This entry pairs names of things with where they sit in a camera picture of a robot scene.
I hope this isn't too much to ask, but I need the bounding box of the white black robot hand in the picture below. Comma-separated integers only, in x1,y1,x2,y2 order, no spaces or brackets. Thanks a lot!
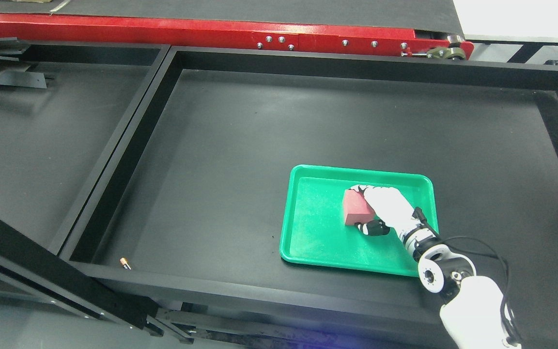
350,185,427,240

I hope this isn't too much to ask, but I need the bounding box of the pink foam block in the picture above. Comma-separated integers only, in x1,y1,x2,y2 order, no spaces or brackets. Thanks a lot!
342,189,375,226

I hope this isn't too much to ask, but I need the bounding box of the white robot forearm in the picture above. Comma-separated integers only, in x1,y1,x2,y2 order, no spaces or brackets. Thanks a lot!
397,223,523,349

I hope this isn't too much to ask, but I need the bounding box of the green plastic tray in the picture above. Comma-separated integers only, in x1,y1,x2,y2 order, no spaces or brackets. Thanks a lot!
279,165,438,277

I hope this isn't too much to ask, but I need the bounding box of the black metal shelf right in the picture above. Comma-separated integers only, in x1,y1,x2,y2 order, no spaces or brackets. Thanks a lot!
60,47,558,349

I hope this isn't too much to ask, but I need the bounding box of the black metal shelf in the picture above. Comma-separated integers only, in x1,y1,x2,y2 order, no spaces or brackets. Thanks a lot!
60,47,558,349
0,41,169,336

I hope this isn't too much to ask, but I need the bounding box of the black metal shelf left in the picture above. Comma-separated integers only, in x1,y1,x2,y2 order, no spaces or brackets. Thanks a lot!
0,41,169,336

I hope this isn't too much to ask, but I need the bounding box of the small copper cartridge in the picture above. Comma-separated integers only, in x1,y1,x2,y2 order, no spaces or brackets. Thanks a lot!
119,257,132,271

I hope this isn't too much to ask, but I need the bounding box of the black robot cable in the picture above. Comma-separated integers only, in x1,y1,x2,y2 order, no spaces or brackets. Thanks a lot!
414,207,519,342

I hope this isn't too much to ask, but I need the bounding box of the red conveyor frame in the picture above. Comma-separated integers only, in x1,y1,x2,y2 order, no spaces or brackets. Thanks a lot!
0,13,474,58

